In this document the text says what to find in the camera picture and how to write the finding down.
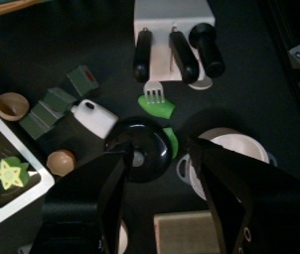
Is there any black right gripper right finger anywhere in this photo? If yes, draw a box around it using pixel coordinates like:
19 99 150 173
186 135 300 254

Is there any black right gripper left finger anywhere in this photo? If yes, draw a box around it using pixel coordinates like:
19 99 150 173
30 141 135 254

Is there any brown toy egg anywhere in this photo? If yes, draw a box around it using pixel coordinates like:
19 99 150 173
46 149 76 178

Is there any white toy cooking pot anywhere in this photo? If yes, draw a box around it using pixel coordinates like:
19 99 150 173
176 127 279 201

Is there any wooden toy block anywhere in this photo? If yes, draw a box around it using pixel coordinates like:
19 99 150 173
153 210 222 254

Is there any white tray with star toys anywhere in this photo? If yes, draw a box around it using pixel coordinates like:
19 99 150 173
0 112 56 226

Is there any green star fruit slice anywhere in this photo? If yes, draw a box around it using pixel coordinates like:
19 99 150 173
0 156 31 191

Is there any black toy pan lid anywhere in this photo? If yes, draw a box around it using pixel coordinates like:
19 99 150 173
103 115 174 184

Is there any green toy pea pod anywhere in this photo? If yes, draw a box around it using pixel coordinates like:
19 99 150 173
162 126 180 160

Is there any white toy milk jug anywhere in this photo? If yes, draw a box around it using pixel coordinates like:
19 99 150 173
70 98 119 140

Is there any dark green toy box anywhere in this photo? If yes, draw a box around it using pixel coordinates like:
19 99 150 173
18 101 66 141
66 64 101 97
40 86 78 115

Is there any green toy leaf vegetable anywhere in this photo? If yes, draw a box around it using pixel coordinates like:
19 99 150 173
137 94 177 120

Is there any wooden toy cup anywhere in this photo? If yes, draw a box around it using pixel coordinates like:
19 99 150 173
0 91 31 122

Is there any white toy utensil holder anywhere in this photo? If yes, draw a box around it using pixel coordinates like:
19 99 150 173
133 0 217 82

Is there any toy fork black handle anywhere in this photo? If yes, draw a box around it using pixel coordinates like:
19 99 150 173
131 27 167 104

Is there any toy knife black handle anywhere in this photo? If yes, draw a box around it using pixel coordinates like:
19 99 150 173
169 27 201 85

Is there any toy spoon black handle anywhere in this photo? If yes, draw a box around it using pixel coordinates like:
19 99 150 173
188 22 226 91

